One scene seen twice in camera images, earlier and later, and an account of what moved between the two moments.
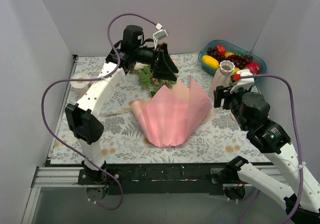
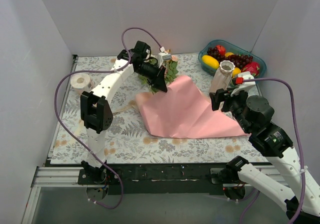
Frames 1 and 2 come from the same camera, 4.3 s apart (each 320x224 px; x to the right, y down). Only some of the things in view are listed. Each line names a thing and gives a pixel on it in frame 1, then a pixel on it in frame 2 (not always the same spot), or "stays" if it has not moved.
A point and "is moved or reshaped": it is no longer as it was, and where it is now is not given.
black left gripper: x=157 y=59 -> x=155 y=74
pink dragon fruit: x=254 y=67 stays
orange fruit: x=228 y=54 stays
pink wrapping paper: x=171 y=115 is moved or reshaped
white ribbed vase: x=222 y=77 stays
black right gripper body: x=222 y=97 stays
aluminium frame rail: x=46 y=176 stays
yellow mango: x=210 y=61 stays
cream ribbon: x=213 y=112 -> x=132 y=103
